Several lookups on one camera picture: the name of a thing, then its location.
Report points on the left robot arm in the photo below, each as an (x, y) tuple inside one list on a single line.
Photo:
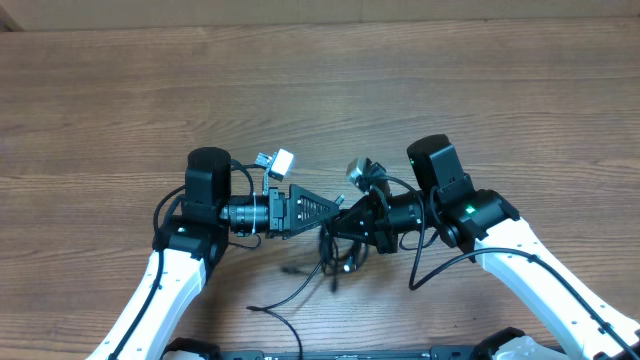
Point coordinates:
[(189, 242)]

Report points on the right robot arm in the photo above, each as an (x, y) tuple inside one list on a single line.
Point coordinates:
[(489, 231)]

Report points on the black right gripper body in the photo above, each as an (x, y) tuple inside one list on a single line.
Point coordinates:
[(380, 222)]

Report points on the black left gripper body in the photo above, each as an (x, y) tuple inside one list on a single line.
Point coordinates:
[(278, 226)]

